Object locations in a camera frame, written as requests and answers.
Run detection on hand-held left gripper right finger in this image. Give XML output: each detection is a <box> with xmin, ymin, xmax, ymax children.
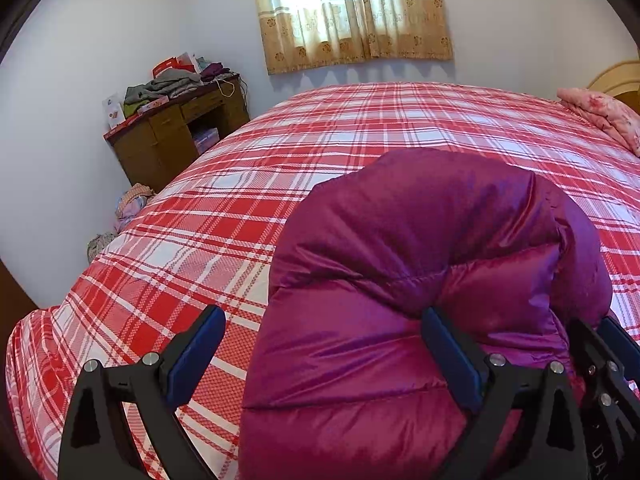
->
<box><xmin>421</xmin><ymin>307</ymin><xmax>588</xmax><ymax>480</ymax></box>

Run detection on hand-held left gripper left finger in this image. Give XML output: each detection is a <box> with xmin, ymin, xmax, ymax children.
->
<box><xmin>57</xmin><ymin>305</ymin><xmax>227</xmax><ymax>480</ymax></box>

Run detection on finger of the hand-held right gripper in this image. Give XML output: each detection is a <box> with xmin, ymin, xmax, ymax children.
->
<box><xmin>567</xmin><ymin>316</ymin><xmax>623</xmax><ymax>441</ymax></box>
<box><xmin>597</xmin><ymin>315</ymin><xmax>640</xmax><ymax>441</ymax></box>

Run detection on magenta quilted down jacket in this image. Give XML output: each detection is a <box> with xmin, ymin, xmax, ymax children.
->
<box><xmin>239</xmin><ymin>149</ymin><xmax>613</xmax><ymax>480</ymax></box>

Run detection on grey clothes pile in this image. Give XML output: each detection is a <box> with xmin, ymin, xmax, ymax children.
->
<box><xmin>123</xmin><ymin>69</ymin><xmax>203</xmax><ymax>104</ymax></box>

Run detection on purple folded clothes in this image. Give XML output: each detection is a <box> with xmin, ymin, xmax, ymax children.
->
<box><xmin>200</xmin><ymin>61</ymin><xmax>232</xmax><ymax>82</ymax></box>

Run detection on floral cloth bag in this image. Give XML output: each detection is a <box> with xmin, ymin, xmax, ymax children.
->
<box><xmin>114</xmin><ymin>183</ymin><xmax>156</xmax><ymax>233</ymax></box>
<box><xmin>86</xmin><ymin>232</ymin><xmax>119</xmax><ymax>264</ymax></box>

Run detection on bed with red plaid sheet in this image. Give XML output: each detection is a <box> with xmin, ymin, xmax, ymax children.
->
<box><xmin>5</xmin><ymin>82</ymin><xmax>640</xmax><ymax>480</ymax></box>

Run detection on dark wooden furniture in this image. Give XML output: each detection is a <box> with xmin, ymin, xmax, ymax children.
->
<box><xmin>0</xmin><ymin>260</ymin><xmax>41</xmax><ymax>311</ymax></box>

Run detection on brown wooden desk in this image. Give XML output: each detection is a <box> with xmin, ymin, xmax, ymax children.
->
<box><xmin>103</xmin><ymin>74</ymin><xmax>251</xmax><ymax>193</ymax></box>

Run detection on pink pillow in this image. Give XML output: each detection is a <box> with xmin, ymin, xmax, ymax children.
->
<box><xmin>556</xmin><ymin>86</ymin><xmax>640</xmax><ymax>157</ymax></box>

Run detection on flat red-edged box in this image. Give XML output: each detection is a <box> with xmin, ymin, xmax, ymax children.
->
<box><xmin>103</xmin><ymin>95</ymin><xmax>169</xmax><ymax>141</ymax></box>

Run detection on white printed card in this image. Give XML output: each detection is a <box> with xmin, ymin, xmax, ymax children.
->
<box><xmin>102</xmin><ymin>92</ymin><xmax>126</xmax><ymax>129</ymax></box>

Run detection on beige wooden headboard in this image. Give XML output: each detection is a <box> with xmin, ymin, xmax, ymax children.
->
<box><xmin>586</xmin><ymin>59</ymin><xmax>640</xmax><ymax>102</ymax></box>

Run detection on red cardboard box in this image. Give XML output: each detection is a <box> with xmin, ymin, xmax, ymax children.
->
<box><xmin>151</xmin><ymin>55</ymin><xmax>197</xmax><ymax>79</ymax></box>

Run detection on beige floral curtain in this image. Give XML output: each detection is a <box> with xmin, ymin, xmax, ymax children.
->
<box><xmin>248</xmin><ymin>0</ymin><xmax>372</xmax><ymax>76</ymax></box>
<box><xmin>362</xmin><ymin>0</ymin><xmax>454</xmax><ymax>61</ymax></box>

